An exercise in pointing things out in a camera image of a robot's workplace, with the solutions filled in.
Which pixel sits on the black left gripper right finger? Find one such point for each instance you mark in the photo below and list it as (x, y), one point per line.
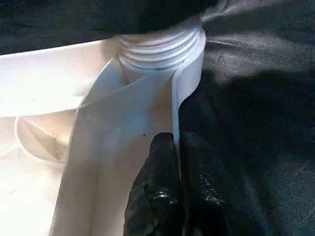
(211, 201)

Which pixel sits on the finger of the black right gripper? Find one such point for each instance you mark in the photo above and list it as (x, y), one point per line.
(162, 17)

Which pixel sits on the black work mat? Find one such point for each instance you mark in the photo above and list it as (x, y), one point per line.
(266, 137)

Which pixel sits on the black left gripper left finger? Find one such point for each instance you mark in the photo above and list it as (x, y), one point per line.
(157, 196)

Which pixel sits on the white plastic table leg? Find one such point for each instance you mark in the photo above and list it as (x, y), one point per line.
(160, 49)

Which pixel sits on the white plastic table top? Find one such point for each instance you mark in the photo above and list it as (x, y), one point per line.
(49, 78)

